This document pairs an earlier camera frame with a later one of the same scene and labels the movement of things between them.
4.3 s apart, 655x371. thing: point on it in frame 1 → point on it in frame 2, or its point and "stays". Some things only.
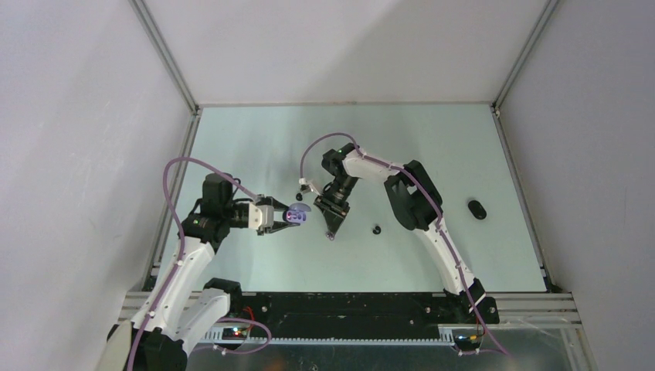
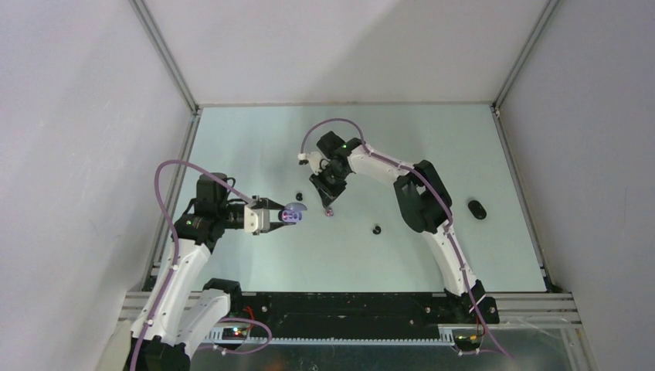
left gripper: x=275 y=226 stays
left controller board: x=234 y=333 stays
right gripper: x=334 y=213 → x=329 y=194
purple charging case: x=296 y=212 stays
